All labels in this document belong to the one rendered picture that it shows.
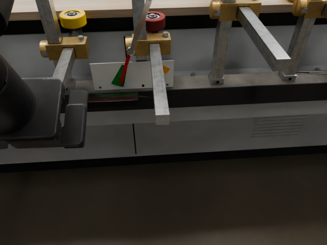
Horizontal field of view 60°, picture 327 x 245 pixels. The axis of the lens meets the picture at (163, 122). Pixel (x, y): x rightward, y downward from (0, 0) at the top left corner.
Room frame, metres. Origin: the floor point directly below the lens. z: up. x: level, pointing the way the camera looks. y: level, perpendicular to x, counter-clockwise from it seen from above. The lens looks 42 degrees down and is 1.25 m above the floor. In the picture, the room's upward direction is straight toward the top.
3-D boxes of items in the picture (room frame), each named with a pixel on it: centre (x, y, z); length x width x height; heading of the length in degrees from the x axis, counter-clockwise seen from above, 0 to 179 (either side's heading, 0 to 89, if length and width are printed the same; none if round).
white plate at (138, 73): (0.77, 0.10, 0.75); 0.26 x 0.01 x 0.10; 95
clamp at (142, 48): (0.80, 0.05, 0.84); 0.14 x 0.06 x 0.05; 95
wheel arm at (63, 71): (0.69, 0.27, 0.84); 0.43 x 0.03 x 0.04; 5
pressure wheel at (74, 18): (0.89, 0.29, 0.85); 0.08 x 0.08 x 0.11
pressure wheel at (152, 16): (0.87, 0.03, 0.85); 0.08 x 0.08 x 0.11
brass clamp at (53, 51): (0.78, 0.30, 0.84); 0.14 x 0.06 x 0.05; 95
